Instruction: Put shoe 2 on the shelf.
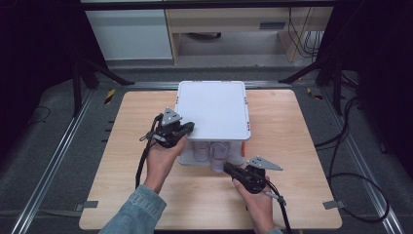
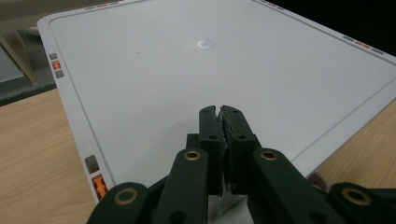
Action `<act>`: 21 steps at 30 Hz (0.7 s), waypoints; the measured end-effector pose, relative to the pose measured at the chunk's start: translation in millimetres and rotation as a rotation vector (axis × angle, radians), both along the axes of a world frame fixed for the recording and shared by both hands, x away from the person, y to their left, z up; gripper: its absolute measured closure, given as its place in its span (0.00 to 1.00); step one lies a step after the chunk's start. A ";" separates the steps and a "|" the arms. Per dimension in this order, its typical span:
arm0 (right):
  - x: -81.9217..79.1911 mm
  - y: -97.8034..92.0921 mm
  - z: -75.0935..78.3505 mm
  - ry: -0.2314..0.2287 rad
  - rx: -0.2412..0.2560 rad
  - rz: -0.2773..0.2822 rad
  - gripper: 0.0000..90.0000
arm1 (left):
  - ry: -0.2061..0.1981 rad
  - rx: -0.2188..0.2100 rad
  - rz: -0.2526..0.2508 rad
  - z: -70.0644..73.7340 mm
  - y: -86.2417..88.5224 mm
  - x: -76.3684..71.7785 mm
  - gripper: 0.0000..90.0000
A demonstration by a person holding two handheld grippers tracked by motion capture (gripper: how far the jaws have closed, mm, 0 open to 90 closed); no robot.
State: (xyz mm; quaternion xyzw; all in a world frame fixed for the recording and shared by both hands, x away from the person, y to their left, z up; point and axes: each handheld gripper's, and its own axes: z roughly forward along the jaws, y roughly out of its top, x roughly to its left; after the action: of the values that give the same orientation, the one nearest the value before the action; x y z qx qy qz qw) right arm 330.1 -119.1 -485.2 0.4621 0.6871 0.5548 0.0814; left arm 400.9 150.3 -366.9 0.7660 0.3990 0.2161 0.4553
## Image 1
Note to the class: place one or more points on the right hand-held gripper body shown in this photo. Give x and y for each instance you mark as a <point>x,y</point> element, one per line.
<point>255,180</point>

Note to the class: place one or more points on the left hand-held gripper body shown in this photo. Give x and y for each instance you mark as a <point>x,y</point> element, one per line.
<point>168,133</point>

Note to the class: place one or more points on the purple child sandal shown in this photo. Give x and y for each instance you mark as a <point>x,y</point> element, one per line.
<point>220,157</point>
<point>201,151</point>

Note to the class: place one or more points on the white plastic shoe box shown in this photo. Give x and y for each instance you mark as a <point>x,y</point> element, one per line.
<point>212,109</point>

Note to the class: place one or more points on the person's right hand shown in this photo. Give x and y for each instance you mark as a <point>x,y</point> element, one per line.
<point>259,208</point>

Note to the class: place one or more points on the person's left hand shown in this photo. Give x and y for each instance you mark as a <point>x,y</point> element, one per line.
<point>160,165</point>

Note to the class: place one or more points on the yellow black floor tape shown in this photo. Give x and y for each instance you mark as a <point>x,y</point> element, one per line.
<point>314,94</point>
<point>110,96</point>

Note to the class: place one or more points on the black metal stand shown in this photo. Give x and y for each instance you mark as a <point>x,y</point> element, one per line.
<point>78,87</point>
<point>337,84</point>

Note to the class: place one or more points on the white cabinet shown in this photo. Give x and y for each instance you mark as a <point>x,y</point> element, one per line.
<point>130,34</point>

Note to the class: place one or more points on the light wooden desk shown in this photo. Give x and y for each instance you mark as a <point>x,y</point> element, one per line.
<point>227,19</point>

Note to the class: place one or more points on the grey metal table bracket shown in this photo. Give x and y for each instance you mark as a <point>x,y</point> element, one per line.
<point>88,204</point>
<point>333,204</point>

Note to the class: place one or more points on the aluminium floor rail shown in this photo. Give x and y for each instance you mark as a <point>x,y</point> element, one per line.
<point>48,169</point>
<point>363,169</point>

